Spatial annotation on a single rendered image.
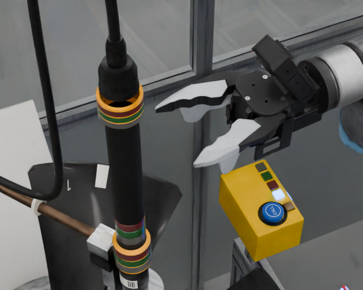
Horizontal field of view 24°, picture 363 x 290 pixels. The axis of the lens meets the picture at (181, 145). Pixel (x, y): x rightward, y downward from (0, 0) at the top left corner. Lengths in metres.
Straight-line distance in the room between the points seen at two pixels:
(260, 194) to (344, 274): 1.23
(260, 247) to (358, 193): 1.16
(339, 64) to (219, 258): 1.61
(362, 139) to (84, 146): 0.92
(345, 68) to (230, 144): 0.18
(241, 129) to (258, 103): 0.04
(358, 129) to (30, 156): 0.54
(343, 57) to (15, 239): 0.64
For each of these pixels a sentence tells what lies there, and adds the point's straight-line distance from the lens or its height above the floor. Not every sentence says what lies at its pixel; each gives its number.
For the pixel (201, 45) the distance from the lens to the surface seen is 1.84.
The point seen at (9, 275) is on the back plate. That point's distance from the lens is 1.42.
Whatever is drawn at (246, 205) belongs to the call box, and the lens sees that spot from 1.58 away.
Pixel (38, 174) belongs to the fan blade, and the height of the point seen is 1.40.
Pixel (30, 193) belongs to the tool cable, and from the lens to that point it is 1.02.
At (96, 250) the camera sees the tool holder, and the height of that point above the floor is 1.52.
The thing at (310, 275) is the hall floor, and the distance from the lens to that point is 2.77.
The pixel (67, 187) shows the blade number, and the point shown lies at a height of 1.40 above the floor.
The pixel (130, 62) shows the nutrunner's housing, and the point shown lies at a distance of 0.74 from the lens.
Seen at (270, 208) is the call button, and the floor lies 1.08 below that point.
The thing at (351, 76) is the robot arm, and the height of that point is 1.62.
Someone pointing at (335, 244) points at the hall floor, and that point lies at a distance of 2.85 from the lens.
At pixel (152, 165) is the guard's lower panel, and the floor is 0.72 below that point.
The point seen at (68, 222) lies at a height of 1.53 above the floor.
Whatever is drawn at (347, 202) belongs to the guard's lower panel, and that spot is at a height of 0.20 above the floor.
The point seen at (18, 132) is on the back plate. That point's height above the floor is 1.33.
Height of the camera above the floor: 2.35
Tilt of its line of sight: 50 degrees down
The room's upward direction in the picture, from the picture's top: straight up
